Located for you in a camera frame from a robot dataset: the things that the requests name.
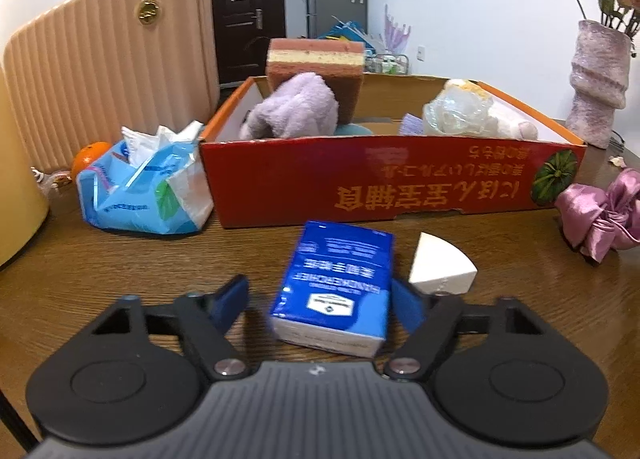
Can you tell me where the orange fruit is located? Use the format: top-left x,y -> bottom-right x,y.
71,142 -> 113,180

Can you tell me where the pink satin ribbon bow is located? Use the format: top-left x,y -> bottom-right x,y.
555,168 -> 640,265

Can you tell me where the purple wall decal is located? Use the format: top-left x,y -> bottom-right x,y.
382,3 -> 412,53

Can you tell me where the blue pocket tissue pack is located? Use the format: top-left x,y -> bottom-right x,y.
268,220 -> 396,357

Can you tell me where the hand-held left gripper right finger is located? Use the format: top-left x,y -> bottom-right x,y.
383,278 -> 557,382

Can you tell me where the white foam sponge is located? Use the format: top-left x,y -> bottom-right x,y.
409,232 -> 478,296

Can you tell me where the pile of blue yellow bags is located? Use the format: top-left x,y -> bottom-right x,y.
320,16 -> 383,53

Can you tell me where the purple fluffy towel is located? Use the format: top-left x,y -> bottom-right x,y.
239,72 -> 341,140

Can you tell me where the pink textured vase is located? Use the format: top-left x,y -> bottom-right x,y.
565,19 -> 632,149

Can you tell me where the translucent mesh bath pouf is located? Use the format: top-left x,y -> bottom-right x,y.
422,88 -> 493,136

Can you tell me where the blue soft tissue pack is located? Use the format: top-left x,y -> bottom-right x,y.
76,122 -> 215,236

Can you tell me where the purple linen drawstring pouch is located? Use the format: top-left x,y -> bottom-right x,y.
398,113 -> 426,136

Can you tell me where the yellow white plush toy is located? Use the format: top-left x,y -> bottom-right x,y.
442,79 -> 540,141

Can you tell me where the small wrapped snack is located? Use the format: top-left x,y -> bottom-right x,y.
31,166 -> 76,193

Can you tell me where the dark brown entry door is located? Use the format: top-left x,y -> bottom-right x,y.
202,0 -> 287,86

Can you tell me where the layered pink brown sponge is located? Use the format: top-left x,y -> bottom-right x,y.
266,38 -> 366,125

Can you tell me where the red cardboard box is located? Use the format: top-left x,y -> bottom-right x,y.
199,75 -> 587,229

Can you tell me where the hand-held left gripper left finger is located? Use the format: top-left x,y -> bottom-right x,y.
82,274 -> 251,383

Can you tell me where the yellow thermos jug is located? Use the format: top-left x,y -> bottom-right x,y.
0,64 -> 51,270

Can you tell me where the storage cart with bottles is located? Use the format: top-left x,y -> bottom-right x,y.
365,53 -> 411,75

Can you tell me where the pink ribbed suitcase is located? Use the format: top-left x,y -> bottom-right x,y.
2,0 -> 220,172

